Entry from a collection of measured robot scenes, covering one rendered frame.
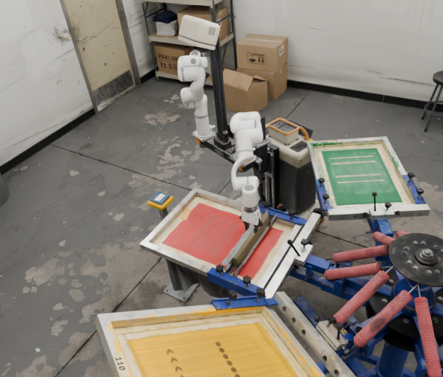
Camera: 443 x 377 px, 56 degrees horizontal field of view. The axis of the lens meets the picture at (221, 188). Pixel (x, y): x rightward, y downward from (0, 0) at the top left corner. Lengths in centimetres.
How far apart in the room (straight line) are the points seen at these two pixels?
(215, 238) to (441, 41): 388
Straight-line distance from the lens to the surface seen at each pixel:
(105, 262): 389
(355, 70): 587
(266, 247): 241
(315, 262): 224
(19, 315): 384
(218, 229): 254
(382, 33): 563
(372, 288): 195
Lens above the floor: 273
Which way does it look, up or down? 39 degrees down
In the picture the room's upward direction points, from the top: 7 degrees counter-clockwise
